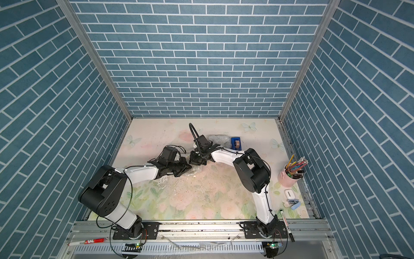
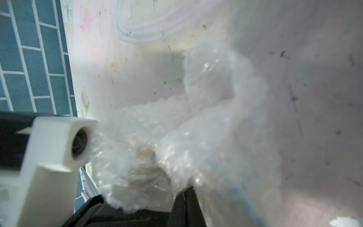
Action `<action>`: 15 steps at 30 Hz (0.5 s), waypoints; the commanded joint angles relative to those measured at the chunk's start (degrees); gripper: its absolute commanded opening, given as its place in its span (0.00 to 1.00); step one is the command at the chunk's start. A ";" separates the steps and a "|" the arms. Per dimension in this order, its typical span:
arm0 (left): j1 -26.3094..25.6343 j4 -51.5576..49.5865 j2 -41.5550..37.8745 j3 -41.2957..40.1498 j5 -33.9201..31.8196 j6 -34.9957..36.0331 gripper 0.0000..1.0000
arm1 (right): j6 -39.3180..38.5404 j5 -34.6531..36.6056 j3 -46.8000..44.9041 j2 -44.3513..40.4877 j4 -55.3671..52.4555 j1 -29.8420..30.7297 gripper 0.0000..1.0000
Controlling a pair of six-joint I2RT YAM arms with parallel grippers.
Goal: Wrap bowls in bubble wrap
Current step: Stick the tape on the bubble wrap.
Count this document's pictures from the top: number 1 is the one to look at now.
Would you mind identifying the white vented cable duct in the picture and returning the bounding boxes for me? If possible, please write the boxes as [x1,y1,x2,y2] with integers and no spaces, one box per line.
[73,241,264,255]

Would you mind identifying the red white marker pen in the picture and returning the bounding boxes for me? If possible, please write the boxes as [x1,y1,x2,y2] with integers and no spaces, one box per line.
[68,238,107,247]

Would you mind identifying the white small box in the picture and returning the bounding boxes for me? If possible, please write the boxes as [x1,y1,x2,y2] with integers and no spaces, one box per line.
[284,189,296,201]

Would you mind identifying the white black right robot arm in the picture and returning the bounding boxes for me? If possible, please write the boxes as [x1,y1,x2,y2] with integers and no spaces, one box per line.
[190,135,279,237]

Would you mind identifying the bundle of coloured pencils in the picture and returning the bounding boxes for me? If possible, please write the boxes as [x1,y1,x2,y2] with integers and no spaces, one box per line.
[285,155,308,180]

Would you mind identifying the aluminium corner frame post right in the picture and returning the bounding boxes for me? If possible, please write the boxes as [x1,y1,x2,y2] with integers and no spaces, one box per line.
[279,0,340,122]

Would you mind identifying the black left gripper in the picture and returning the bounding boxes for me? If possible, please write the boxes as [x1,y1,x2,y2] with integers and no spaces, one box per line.
[166,157,193,177]

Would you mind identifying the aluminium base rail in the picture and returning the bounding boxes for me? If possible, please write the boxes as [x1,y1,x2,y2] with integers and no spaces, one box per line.
[67,219,334,242]

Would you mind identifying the pink pencil holder cup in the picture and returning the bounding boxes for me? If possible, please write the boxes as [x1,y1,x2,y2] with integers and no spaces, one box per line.
[278,169,304,188]

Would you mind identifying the aluminium corner frame post left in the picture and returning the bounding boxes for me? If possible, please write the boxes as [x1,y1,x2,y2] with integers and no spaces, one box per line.
[56,0,133,122]

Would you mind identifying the black marker pen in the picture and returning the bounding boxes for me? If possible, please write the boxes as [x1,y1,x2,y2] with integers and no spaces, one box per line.
[279,209,295,242]

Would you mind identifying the clear bubble wrap sheet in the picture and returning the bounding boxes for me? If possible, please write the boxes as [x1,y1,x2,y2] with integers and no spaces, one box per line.
[181,164,204,177]
[207,135,231,148]

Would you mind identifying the blue white stapler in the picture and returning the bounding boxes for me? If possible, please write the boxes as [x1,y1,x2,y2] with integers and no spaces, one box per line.
[287,199,301,210]

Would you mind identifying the aluminium corner frame post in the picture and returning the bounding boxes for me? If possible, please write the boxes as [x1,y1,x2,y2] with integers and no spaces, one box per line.
[56,0,133,122]
[279,0,340,122]

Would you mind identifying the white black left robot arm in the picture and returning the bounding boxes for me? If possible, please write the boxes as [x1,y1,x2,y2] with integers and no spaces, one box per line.
[78,145,192,239]

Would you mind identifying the blue tape dispenser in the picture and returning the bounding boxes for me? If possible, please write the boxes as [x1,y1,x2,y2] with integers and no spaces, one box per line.
[231,137,242,151]

